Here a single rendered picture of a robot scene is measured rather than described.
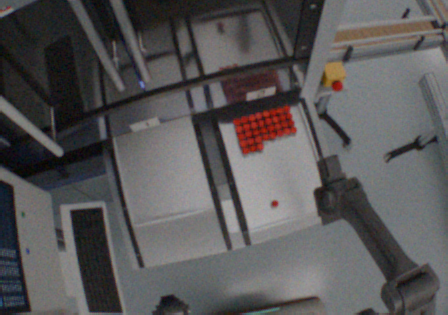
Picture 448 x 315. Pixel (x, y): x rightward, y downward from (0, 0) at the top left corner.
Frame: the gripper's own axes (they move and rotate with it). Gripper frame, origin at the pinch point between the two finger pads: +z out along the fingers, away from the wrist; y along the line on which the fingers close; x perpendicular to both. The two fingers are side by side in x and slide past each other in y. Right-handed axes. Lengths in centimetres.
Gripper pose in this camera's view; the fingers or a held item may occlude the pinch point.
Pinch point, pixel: (324, 208)
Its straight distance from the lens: 128.0
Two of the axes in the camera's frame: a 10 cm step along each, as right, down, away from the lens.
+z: 0.4, 2.5, 9.7
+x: -9.7, 2.6, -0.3
